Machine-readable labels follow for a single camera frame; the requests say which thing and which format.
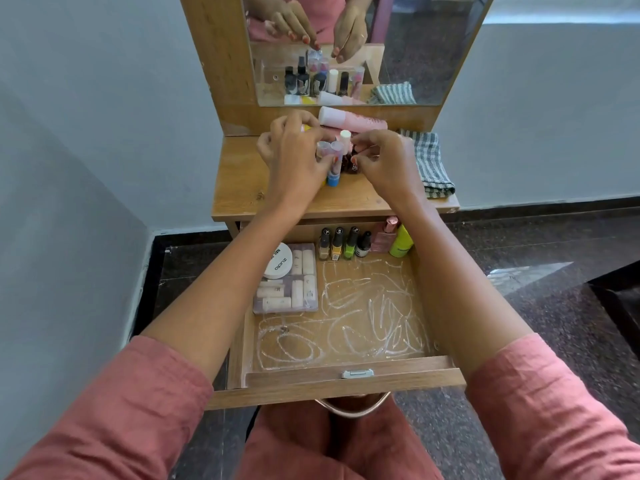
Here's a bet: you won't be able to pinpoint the lime green bottle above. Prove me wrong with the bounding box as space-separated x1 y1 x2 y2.
389 223 415 259

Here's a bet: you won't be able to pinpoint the clear box of beige tubes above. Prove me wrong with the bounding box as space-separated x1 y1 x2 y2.
252 243 319 315

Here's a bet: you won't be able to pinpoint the person's left forearm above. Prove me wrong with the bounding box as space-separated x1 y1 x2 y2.
142 204 309 383

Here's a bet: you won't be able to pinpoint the wooden drawer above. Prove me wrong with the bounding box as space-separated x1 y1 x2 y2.
206 217 467 411

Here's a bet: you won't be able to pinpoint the dressing table mirror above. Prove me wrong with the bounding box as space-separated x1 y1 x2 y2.
241 0 497 107

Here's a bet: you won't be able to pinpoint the person's right pink sleeve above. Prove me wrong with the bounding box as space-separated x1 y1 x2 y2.
465 333 640 480

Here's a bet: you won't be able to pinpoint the person's legs pink trousers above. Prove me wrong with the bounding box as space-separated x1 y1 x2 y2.
235 394 446 480

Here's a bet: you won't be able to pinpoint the wooden dressing table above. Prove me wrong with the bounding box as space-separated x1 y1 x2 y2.
178 0 499 241

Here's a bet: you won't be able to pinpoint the pink tube white cap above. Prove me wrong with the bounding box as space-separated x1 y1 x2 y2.
318 105 389 133

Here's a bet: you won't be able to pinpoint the pink perfume bottle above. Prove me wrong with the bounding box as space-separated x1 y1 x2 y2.
369 216 401 254

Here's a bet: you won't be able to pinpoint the white round jar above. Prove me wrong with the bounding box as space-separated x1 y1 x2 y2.
262 242 293 281

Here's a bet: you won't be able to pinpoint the person's right hand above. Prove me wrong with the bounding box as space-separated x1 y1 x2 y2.
349 128 431 216

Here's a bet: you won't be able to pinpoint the black furniture base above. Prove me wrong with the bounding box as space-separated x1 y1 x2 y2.
587 272 640 345

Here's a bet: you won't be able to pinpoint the person's right forearm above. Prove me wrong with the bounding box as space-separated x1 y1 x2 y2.
397 197 535 381

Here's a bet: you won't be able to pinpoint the green nail polish bottle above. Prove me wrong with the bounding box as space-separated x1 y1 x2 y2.
343 226 361 261

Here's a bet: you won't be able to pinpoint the pink tube yellow print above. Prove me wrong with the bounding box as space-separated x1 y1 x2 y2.
299 122 413 143

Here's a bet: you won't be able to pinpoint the person's left hand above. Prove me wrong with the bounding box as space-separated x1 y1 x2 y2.
255 109 341 216

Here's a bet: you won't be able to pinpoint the green striped cloth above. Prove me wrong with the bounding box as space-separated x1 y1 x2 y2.
399 128 457 199

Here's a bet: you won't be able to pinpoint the person's left pink sleeve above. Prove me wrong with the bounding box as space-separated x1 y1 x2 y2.
7 335 215 480

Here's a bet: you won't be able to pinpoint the person's pink sleeve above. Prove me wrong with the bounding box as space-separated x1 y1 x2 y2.
465 333 640 480
7 335 215 480

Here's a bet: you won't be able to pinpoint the lilac cap tube blue base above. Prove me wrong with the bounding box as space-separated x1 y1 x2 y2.
325 139 346 188

